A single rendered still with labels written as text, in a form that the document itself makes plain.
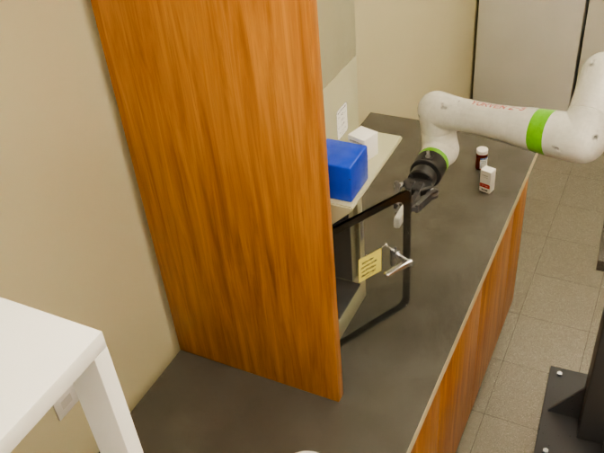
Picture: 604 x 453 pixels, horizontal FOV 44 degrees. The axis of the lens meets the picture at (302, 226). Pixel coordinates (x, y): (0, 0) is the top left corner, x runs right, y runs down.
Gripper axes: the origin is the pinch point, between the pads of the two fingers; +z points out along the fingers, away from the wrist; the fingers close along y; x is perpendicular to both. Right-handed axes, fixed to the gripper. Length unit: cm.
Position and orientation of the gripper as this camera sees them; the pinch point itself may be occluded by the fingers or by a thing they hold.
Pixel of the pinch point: (399, 215)
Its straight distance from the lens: 196.3
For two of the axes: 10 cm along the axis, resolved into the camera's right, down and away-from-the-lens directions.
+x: 0.8, 7.9, 6.1
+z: -4.4, 5.7, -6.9
